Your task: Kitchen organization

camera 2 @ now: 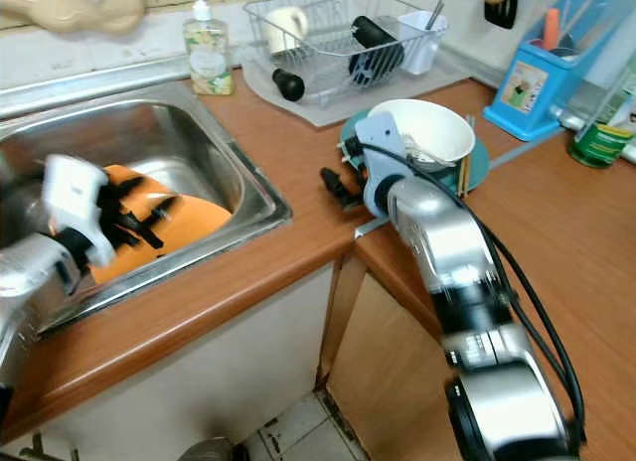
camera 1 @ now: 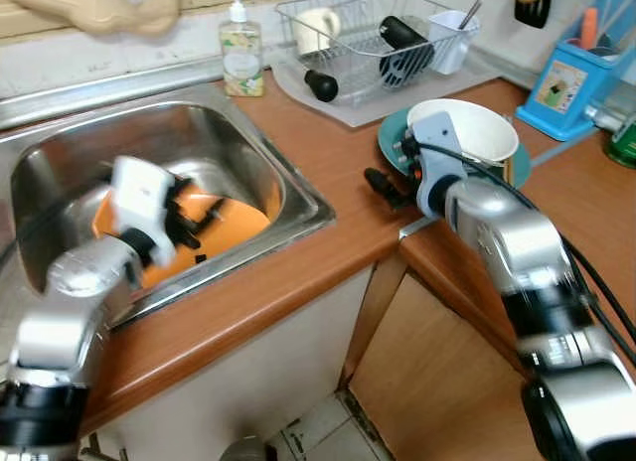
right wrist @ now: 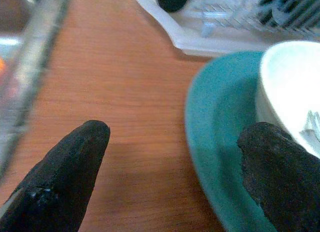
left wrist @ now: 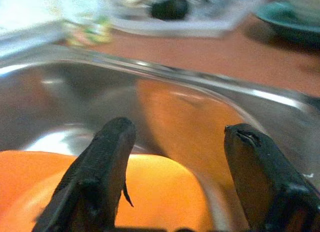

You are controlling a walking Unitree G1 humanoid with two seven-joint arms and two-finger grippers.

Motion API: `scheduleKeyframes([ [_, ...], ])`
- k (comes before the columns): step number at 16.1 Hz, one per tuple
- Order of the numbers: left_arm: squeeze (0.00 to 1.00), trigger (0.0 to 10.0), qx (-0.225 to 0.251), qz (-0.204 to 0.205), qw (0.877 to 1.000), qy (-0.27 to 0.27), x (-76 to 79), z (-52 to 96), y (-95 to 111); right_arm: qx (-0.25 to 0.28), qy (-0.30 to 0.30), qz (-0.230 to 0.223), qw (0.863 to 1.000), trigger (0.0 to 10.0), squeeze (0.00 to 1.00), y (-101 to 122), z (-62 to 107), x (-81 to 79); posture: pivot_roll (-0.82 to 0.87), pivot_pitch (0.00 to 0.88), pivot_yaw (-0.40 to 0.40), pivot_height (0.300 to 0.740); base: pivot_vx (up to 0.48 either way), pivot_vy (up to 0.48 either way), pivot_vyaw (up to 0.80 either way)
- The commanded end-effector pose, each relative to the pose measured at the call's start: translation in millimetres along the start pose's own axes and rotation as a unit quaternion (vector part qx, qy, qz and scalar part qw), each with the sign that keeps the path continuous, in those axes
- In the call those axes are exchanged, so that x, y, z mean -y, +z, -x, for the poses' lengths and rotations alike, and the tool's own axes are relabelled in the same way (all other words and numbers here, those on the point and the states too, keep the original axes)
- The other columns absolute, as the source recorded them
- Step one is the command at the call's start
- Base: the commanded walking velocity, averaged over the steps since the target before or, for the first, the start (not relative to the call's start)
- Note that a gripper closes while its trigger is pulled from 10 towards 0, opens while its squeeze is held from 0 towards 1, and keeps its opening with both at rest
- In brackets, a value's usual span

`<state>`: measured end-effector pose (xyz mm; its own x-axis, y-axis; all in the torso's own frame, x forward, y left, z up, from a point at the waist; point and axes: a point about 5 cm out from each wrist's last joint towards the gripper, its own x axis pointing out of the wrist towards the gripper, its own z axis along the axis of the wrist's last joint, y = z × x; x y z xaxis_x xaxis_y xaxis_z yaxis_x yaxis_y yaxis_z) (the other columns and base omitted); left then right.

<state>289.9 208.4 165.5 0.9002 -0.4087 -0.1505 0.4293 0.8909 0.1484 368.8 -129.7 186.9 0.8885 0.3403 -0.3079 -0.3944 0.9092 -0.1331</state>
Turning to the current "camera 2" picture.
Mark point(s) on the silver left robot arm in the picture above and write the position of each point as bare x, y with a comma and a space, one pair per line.
25, 282

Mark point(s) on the dish soap pump bottle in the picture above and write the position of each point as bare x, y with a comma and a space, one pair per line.
208, 54

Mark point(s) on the beige draped cloth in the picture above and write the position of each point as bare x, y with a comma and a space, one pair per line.
79, 6

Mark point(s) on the wooden cabinet door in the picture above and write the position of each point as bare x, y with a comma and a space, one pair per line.
388, 372

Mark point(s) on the grey drain tray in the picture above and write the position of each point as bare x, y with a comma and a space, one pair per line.
397, 95

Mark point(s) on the white utensil cup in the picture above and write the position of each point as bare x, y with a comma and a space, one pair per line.
419, 42

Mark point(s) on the grey robot foot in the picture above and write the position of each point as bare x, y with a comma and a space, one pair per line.
209, 449

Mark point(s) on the white mug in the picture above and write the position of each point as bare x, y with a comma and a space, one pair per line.
285, 26

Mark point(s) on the orange plastic bowl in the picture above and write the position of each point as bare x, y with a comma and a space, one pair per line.
199, 223

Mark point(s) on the white cabinet door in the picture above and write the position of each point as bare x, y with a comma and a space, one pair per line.
219, 382

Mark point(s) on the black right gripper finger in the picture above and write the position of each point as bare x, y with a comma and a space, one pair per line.
333, 179
350, 197

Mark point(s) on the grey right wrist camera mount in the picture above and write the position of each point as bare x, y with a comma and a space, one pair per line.
380, 153

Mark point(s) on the black cylindrical bottle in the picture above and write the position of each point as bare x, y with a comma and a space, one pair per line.
376, 46

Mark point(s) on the blue utensil holder box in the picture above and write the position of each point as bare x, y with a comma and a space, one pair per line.
537, 83

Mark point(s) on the small black round cup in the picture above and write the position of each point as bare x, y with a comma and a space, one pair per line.
288, 83

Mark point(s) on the black hanging utensil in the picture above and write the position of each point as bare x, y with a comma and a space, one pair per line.
500, 4

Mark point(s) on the green labelled bottle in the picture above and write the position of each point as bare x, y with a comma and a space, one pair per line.
601, 138

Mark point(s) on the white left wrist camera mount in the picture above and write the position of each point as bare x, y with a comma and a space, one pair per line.
75, 198

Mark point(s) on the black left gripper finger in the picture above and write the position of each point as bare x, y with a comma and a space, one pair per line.
149, 232
141, 193

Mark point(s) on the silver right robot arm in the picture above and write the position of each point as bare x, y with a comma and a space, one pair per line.
457, 252

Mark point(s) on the white bowl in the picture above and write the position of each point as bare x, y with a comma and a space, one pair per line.
442, 128

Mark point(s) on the stainless steel sink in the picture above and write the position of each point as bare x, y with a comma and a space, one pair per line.
219, 143

